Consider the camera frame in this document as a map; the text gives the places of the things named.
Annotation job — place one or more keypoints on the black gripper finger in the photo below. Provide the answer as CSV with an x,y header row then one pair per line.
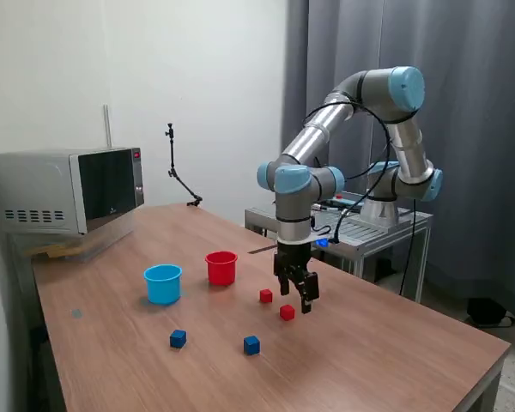
x,y
309,292
284,284

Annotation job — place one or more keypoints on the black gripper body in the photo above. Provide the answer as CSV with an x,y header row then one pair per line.
x,y
294,257

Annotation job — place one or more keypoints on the red cube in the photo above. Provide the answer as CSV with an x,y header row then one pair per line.
x,y
265,296
287,313

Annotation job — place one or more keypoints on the silver blue UR5e robot arm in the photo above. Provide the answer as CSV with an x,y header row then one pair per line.
x,y
317,133

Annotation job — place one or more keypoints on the black tape strip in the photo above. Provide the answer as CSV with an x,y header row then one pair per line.
x,y
262,249

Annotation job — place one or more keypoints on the red plastic cup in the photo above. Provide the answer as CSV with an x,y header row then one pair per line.
x,y
221,272

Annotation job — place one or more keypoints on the blue cube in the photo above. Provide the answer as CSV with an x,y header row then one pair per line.
x,y
178,339
251,345

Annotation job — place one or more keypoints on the blue grey teach pendant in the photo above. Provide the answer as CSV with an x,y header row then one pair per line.
x,y
347,200

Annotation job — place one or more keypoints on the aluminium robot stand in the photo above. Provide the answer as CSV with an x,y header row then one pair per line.
x,y
369,234

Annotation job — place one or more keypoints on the blue plastic cup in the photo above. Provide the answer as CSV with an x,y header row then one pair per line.
x,y
163,289

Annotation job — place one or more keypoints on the grey curtain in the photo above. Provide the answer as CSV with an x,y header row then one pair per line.
x,y
476,150

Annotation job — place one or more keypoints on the silver microwave oven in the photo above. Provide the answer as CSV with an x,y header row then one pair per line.
x,y
38,184

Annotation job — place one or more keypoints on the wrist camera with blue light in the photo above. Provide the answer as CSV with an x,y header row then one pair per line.
x,y
324,242

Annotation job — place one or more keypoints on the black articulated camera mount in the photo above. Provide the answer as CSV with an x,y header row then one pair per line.
x,y
172,150

